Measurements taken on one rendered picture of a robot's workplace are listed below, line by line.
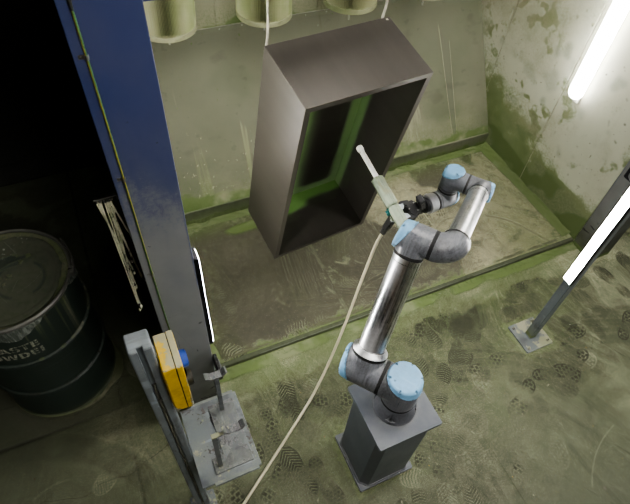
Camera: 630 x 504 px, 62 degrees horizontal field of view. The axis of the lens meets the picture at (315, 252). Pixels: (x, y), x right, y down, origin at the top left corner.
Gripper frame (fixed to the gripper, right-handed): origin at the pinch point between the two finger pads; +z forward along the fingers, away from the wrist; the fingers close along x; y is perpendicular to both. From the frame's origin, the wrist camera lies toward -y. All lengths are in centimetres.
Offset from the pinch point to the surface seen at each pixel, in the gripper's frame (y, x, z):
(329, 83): -40, 46, 21
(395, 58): -41, 49, -13
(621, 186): 39, -22, -182
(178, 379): -44, -37, 113
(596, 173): 49, -6, -184
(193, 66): 71, 162, 26
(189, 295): 8, 1, 93
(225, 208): 134, 92, 28
